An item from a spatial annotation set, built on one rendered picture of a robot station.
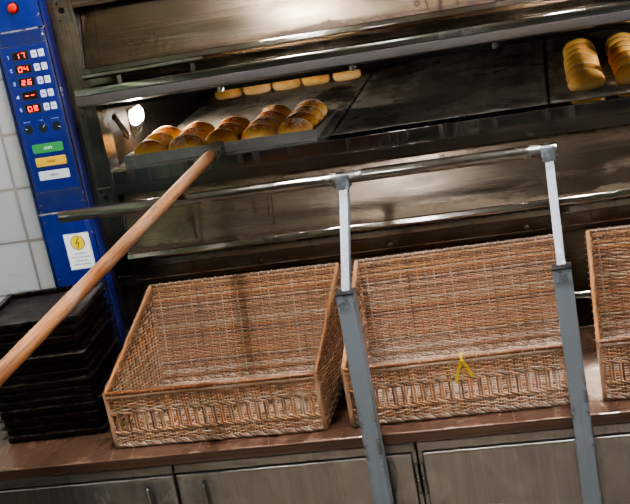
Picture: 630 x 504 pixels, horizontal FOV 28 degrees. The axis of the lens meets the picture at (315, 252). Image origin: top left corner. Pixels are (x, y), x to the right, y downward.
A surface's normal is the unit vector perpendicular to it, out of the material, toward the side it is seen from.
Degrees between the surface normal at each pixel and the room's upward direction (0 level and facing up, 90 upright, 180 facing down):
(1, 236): 90
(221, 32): 70
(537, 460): 90
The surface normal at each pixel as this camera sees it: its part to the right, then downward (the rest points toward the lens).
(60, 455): -0.18, -0.94
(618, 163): -0.23, -0.02
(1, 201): -0.16, 0.31
